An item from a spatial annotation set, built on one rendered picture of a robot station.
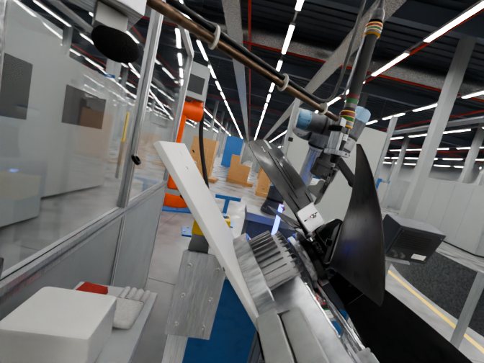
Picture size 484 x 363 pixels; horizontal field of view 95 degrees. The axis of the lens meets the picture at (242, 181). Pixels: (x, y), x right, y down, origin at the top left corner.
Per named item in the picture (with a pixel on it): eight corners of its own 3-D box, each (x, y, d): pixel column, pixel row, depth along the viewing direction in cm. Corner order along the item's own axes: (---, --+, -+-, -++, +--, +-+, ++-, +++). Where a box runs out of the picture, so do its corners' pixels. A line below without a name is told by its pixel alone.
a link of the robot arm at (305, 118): (292, 116, 131) (302, 101, 84) (310, 120, 130) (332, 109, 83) (286, 135, 134) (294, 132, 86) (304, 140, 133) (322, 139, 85)
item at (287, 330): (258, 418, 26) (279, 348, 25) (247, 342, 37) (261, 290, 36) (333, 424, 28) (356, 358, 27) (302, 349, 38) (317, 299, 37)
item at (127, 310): (96, 325, 57) (98, 317, 57) (124, 289, 72) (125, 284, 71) (130, 331, 57) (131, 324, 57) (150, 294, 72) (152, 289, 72)
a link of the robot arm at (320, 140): (284, 194, 155) (312, 117, 128) (305, 201, 154) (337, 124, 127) (283, 204, 144) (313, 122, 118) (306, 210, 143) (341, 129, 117)
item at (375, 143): (249, 275, 263) (299, 86, 236) (248, 273, 268) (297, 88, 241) (341, 291, 280) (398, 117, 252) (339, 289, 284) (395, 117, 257)
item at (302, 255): (322, 300, 54) (329, 296, 54) (299, 253, 52) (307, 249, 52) (301, 269, 68) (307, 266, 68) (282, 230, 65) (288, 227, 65)
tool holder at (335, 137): (338, 153, 60) (349, 117, 59) (315, 150, 65) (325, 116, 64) (352, 159, 66) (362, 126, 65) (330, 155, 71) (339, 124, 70)
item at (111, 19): (91, 46, 23) (98, -4, 22) (86, 52, 26) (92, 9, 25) (141, 68, 26) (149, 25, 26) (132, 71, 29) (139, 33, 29)
